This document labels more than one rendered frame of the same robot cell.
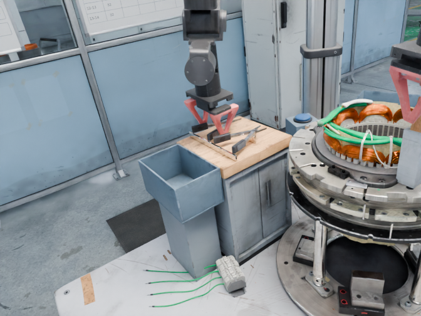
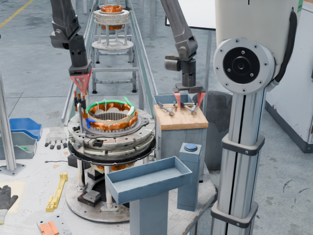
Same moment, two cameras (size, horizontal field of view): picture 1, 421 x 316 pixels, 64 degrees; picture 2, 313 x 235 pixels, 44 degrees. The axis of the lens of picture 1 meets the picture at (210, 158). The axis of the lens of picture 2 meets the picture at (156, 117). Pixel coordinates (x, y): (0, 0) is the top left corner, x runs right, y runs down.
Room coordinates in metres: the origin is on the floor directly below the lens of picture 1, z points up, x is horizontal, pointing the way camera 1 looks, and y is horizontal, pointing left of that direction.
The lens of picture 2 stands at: (1.18, -1.43, 1.72)
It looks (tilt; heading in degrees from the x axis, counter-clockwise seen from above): 25 degrees down; 112
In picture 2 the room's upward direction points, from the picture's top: 1 degrees clockwise
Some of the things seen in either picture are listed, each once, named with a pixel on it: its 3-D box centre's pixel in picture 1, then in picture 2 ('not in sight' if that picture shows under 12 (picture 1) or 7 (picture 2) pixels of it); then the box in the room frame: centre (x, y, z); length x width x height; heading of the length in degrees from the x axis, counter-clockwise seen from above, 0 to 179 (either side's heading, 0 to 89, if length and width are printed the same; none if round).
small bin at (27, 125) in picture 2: not in sight; (24, 129); (-0.12, -0.07, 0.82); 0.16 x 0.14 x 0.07; 31
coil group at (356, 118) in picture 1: (346, 119); not in sight; (0.60, -0.28, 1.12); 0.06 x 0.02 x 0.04; 119
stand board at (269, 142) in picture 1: (232, 143); (179, 115); (0.71, -0.06, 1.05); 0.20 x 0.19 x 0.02; 121
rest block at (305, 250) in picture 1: (307, 247); not in sight; (0.57, -0.19, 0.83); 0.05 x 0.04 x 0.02; 147
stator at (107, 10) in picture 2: not in sight; (112, 17); (-0.58, 1.70, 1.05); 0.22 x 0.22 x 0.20
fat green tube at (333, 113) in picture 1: (340, 111); (129, 106); (0.58, -0.26, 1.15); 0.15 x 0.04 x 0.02; 119
